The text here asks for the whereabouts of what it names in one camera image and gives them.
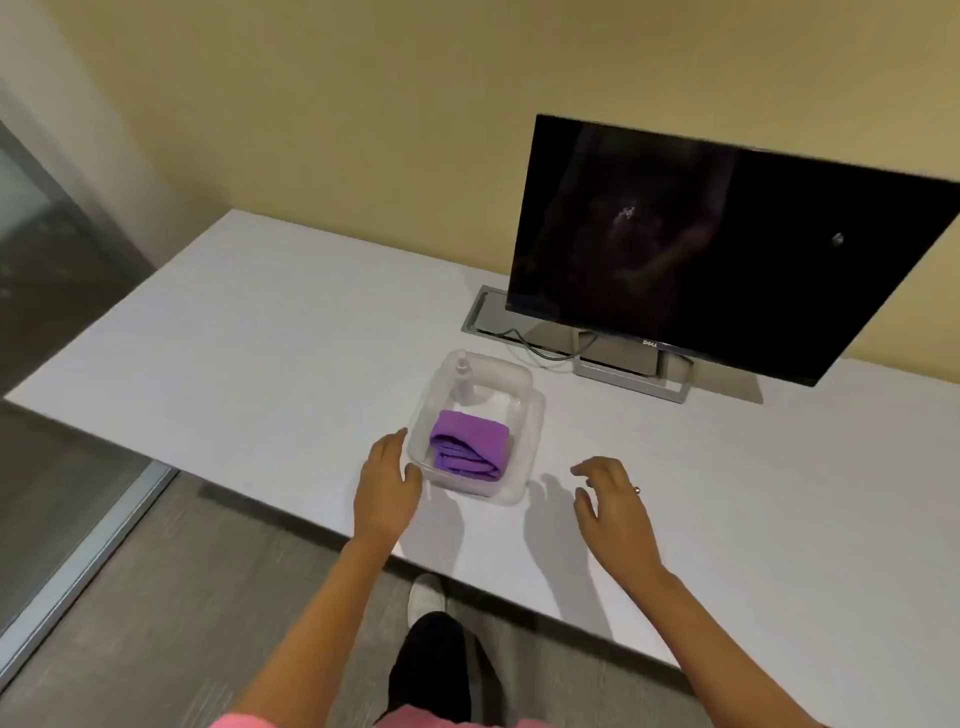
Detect person's left hand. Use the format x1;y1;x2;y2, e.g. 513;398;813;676
352;428;425;545

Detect person's right hand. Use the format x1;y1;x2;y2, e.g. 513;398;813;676
569;455;665;594

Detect purple microfiber cloth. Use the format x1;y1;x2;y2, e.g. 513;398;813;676
428;410;512;483

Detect clear plastic container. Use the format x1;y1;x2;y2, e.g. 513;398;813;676
404;349;547;508

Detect small white spray bottle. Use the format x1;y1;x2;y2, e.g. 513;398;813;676
452;350;479;407

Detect black Dell monitor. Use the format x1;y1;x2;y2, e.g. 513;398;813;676
504;113;960;388

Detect person's left forearm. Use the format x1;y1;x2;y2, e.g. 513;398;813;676
224;528;410;728

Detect person's right forearm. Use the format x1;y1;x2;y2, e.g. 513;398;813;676
622;563;830;728

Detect white shoe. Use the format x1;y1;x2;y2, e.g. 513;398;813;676
407;573;448;630

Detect black trousers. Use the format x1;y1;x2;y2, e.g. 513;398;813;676
386;611;504;728

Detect pink shirt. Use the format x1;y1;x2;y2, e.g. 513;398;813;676
209;704;541;728

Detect black cable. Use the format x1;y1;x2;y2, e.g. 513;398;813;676
500;328;601;364

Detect grey desk cable box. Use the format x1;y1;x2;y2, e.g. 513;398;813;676
460;284;583;360

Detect glass door with metal frame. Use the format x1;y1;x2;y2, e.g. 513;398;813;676
0;119;178;661

